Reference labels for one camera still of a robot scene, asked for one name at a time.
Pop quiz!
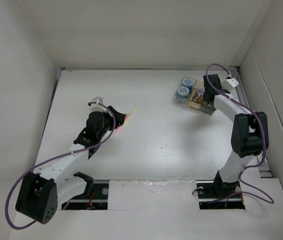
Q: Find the aluminium rail on right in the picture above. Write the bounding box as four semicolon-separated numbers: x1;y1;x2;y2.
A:
230;67;274;178

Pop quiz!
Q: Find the clear jar of paper clips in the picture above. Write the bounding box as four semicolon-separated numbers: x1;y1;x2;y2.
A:
196;87;205;95

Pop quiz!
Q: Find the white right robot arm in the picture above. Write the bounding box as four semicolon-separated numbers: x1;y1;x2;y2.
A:
203;74;269;197

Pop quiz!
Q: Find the grey plastic bin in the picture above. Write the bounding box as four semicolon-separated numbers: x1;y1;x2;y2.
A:
199;104;216;116

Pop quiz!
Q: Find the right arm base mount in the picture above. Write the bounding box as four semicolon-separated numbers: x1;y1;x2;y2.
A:
192;180;246;210

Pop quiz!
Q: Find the pink highlighter pen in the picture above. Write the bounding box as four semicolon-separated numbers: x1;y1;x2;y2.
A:
114;112;131;134

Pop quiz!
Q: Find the clear plastic bin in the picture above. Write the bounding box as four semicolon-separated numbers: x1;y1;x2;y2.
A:
174;76;197;104

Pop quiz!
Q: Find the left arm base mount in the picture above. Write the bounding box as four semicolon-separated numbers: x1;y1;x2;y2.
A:
61;180;110;211

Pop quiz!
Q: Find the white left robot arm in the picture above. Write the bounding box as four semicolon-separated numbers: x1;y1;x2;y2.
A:
15;103;127;225

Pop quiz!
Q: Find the yellow highlighter pen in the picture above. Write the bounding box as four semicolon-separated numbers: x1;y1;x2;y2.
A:
126;105;136;119

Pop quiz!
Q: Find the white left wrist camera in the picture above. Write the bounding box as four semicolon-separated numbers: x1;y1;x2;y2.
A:
87;96;105;112

